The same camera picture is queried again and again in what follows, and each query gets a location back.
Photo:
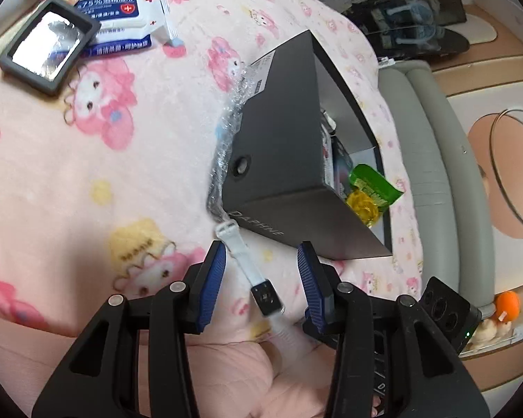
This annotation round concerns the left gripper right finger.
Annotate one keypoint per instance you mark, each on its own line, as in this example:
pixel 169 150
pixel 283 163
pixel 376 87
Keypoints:
pixel 318 291

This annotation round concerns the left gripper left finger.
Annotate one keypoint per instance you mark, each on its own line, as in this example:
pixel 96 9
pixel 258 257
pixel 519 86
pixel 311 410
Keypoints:
pixel 98 376

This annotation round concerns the green corn candy packet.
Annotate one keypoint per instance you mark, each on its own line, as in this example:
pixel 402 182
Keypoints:
pixel 371 195

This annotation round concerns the white smart watch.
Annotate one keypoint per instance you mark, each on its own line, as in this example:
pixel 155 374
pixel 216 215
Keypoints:
pixel 289 342

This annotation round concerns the orange plush toy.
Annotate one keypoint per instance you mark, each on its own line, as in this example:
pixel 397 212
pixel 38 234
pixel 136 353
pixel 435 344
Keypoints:
pixel 507 310

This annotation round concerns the grey padded headboard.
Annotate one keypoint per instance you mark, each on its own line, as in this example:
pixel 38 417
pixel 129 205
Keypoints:
pixel 449 197

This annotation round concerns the round ceiling lamp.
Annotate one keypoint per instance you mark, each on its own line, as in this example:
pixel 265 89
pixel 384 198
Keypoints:
pixel 505 150

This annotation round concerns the pink cartoon bed blanket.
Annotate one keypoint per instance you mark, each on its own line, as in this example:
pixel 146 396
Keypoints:
pixel 103 190

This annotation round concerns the black Daphne shoe box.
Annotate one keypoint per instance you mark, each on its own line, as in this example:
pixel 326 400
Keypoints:
pixel 275 182

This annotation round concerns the bubble wrap sheet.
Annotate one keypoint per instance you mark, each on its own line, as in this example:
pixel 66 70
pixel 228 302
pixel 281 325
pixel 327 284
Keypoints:
pixel 228 126

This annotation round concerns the black framed mirror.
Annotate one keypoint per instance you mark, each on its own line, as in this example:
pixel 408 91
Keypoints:
pixel 48 45

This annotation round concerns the alcohol wipes pack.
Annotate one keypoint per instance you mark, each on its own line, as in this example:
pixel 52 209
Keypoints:
pixel 128 25

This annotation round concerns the dark pink-ring booklet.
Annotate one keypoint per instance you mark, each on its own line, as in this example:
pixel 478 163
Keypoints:
pixel 342 166

